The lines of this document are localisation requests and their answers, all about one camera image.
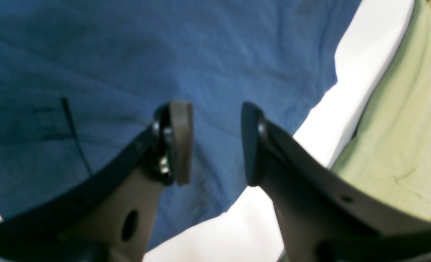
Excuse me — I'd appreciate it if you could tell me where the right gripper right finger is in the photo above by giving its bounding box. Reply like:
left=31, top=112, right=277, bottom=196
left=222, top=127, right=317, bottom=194
left=241, top=102, right=431, bottom=262

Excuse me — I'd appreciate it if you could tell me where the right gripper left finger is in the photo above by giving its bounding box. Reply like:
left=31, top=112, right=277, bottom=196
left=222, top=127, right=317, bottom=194
left=0, top=101, right=193, bottom=262

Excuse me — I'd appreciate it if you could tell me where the dark blue t-shirt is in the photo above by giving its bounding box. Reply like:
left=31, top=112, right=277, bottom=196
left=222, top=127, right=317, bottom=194
left=0, top=0, right=360, bottom=250

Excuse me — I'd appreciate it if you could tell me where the light green fabric curtain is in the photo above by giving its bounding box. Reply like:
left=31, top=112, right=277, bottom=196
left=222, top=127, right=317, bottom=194
left=332, top=0, right=431, bottom=221

